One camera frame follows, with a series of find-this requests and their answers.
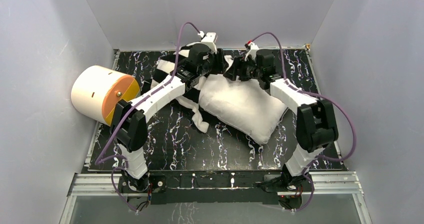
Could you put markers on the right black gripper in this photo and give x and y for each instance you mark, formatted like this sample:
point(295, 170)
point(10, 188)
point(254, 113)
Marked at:
point(231, 73)

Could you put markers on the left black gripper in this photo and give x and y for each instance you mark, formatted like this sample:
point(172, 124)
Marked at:
point(219, 61)

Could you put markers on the white pillow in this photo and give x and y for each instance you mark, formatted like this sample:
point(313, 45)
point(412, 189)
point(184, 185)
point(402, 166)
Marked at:
point(243, 105)

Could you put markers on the black white striped pillowcase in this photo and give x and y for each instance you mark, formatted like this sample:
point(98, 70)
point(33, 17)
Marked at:
point(193, 84)

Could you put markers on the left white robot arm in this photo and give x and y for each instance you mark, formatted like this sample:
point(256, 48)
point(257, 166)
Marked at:
point(129, 124)

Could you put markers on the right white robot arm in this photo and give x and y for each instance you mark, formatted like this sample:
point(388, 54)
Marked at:
point(316, 125)

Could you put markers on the white orange cylinder roll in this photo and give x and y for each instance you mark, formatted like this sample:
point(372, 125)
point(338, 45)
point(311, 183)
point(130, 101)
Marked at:
point(97, 90)

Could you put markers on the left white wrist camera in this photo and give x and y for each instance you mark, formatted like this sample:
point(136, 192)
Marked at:
point(209, 39)

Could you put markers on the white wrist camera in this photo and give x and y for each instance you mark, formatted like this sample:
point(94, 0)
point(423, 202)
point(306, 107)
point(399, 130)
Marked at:
point(251, 49)
point(209, 39)

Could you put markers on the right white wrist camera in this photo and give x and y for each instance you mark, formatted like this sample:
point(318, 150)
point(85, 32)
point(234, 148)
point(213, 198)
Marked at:
point(251, 49)

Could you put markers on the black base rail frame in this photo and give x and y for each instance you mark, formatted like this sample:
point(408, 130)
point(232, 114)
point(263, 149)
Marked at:
point(166, 187)

